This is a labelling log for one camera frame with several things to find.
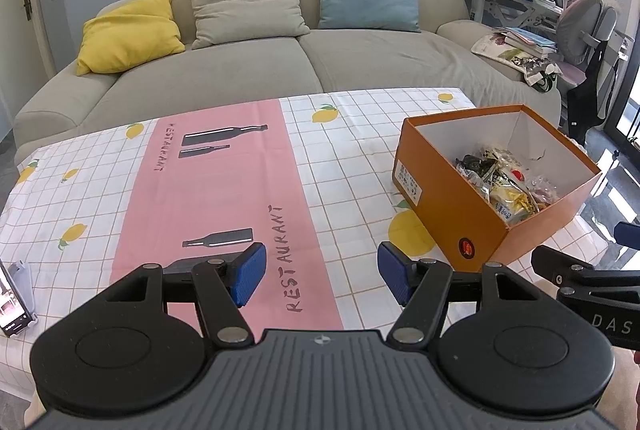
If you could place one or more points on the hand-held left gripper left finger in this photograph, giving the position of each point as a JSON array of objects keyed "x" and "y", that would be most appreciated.
[{"x": 248, "y": 275}]

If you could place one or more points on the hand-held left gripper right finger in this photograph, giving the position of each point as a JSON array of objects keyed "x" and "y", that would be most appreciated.
[{"x": 395, "y": 272}]

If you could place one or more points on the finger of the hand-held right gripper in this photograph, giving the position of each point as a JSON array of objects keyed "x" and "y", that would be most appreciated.
[
  {"x": 627, "y": 230},
  {"x": 560, "y": 265}
]

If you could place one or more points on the yellow waffle packet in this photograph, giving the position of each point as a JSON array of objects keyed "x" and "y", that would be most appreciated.
[{"x": 517, "y": 202}]

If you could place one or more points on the orange cardboard box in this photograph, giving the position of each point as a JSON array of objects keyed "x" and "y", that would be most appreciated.
[{"x": 450, "y": 220}]

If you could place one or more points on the black jacket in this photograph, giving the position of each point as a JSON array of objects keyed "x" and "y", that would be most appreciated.
[{"x": 587, "y": 90}]

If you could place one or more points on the white green tote bag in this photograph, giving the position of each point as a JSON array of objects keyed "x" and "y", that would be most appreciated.
[{"x": 542, "y": 78}]

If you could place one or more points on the pink white lemon tablecloth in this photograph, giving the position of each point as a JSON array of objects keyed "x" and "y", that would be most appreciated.
[{"x": 75, "y": 190}]

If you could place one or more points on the grey office chair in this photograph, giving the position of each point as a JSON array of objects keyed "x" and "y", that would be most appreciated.
[{"x": 580, "y": 28}]

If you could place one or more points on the beige sofa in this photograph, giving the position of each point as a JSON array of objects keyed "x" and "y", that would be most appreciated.
[{"x": 375, "y": 65}]

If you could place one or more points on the pile of books and magazines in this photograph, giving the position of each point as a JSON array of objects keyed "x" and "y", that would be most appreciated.
[{"x": 525, "y": 43}]

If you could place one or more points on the smartphone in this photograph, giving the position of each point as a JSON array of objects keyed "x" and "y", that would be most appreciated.
[{"x": 12, "y": 305}]

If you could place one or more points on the white desk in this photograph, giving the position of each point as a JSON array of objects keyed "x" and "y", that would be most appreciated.
[{"x": 500, "y": 5}]

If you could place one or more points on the yellow pillow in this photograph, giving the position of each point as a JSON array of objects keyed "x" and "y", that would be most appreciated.
[{"x": 127, "y": 35}]

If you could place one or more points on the beige pillow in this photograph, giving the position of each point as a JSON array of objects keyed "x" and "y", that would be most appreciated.
[{"x": 245, "y": 3}]

